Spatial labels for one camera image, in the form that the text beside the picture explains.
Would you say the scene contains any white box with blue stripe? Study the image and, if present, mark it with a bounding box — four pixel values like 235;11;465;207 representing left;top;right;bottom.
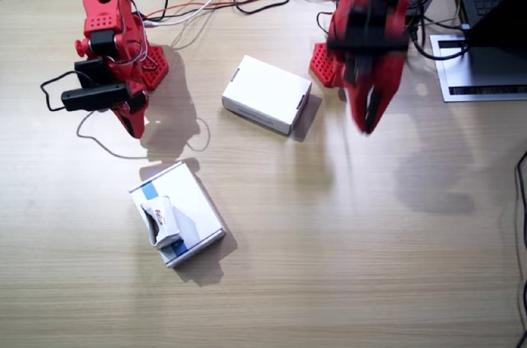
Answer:
127;160;228;269

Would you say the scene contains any small white carton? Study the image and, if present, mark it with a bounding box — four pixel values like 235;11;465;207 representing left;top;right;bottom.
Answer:
139;194;183;252

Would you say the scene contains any plain white box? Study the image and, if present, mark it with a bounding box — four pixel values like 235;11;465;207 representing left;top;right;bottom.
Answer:
221;54;313;137

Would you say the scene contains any black monitor screen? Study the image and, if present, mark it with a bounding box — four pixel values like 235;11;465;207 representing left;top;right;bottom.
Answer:
464;0;527;49

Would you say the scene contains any black monitor cable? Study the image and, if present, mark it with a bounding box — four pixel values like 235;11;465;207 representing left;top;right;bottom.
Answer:
410;21;471;62

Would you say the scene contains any thin green wire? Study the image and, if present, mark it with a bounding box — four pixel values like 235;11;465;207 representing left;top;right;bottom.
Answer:
411;5;469;33

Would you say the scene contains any black camera cable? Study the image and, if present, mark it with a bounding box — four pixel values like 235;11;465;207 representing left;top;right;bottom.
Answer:
40;70;86;113

